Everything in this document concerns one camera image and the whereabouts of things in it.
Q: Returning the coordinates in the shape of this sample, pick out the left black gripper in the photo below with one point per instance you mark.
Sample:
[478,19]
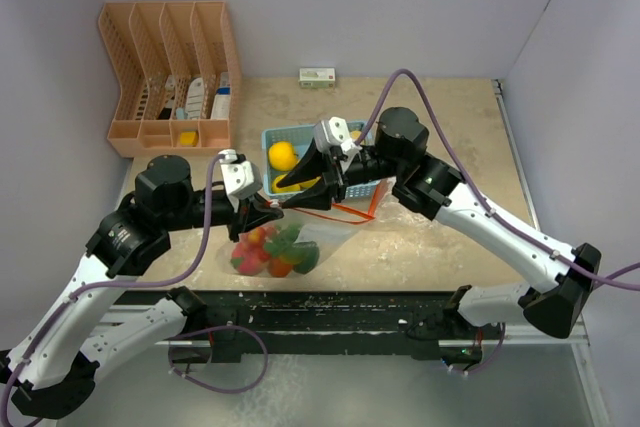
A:
[256,212]

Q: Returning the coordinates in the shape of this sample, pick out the blue plastic basket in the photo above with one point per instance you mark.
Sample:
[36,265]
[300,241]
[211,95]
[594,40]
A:
[300,137]

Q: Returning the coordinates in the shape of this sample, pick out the white blue packet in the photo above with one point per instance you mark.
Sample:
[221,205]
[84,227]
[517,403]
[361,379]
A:
[222,99]

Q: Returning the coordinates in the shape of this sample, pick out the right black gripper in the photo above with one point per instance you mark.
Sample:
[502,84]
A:
[311,165]

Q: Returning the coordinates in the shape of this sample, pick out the small orange pumpkin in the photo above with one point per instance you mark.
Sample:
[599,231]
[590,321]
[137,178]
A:
[278,268]

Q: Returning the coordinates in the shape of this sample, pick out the clear zip bag orange zipper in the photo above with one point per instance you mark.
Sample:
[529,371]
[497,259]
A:
[331,230]

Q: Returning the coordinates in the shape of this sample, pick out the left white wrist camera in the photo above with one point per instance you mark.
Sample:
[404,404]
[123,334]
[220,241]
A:
[241,177]

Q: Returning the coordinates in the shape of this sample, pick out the orange plastic file organizer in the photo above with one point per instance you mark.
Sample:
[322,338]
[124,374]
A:
[179,75]

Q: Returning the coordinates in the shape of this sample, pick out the small white green box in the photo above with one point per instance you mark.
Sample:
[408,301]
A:
[317,78]

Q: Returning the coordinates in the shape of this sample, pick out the black white packet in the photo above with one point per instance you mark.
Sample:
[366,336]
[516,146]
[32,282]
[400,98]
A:
[168,99]

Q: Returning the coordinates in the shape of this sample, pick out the green orange fruit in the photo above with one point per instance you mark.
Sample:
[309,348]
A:
[282,244]

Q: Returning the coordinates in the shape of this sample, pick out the yellow block in organizer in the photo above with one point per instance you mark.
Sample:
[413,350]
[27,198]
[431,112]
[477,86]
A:
[188,139]

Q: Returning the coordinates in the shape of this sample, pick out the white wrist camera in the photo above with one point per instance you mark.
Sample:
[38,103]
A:
[334,132]
[241,177]

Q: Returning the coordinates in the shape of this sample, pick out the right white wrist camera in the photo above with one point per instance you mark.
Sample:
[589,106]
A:
[334,132]

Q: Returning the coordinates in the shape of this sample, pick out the white striped packet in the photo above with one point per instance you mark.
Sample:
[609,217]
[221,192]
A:
[195,99]

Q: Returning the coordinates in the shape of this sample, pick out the small yellow pear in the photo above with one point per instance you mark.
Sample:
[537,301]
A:
[276,188]

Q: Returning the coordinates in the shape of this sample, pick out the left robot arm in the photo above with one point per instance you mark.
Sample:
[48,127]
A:
[56,367]

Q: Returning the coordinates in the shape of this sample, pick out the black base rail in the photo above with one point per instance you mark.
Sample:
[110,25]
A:
[420,325]

